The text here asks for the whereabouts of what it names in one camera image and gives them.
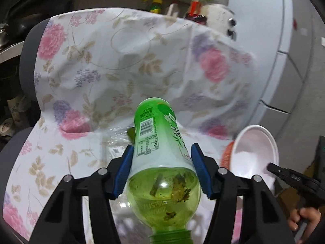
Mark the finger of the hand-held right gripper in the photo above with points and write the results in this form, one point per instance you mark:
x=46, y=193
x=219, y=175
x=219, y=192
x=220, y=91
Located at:
x=287, y=172

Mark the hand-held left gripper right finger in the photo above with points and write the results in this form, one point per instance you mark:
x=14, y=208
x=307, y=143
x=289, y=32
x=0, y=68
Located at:
x=200, y=170

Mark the person's right hand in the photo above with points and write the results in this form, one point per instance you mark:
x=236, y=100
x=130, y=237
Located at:
x=308, y=214

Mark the yellow green seasoning bottle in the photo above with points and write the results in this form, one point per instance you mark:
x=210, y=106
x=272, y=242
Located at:
x=156, y=6

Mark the white kitchen appliance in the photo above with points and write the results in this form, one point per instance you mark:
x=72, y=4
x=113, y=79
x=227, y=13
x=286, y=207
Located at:
x=218, y=17

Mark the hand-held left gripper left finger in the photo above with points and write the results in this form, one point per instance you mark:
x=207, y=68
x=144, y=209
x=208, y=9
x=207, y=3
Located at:
x=123, y=172

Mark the white disposable bowl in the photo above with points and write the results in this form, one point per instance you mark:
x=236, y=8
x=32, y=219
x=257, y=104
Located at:
x=251, y=152

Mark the green plastic tea bottle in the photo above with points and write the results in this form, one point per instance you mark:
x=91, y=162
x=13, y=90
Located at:
x=157, y=142

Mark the grey office chair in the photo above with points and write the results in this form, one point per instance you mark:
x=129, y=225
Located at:
x=28, y=56

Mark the small patterned bowl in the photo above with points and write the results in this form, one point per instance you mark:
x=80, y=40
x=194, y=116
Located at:
x=6, y=127

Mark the white ceramic jar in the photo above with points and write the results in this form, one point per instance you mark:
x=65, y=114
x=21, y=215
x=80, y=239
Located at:
x=15, y=103

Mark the white refrigerator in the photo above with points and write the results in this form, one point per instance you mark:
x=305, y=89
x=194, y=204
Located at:
x=279, y=43

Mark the floral printed cloth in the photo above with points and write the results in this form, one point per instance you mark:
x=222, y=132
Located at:
x=101, y=56

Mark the dark yellow cap bottle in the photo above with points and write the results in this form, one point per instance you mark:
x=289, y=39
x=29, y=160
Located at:
x=145, y=3

